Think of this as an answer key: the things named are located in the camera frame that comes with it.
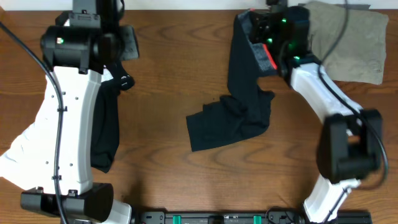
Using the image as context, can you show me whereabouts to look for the black leggings with red waistband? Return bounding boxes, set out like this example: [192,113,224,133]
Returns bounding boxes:
[186,10,277,152]

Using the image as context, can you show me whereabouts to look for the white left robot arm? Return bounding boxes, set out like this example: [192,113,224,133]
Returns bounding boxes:
[15,1,139,223]

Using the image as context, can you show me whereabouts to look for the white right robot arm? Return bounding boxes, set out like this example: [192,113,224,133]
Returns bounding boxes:
[249,6,388,223]

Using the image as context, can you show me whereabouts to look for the black shirt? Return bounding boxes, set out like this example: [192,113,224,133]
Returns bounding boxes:
[90,61,135,173]

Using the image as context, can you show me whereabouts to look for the olive khaki garment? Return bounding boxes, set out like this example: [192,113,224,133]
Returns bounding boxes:
[304,1,389,85]

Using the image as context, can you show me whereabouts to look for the white garment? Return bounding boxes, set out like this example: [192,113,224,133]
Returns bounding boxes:
[0,70,114,190]

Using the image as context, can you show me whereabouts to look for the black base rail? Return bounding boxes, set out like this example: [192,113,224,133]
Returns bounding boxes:
[133,207,373,224]

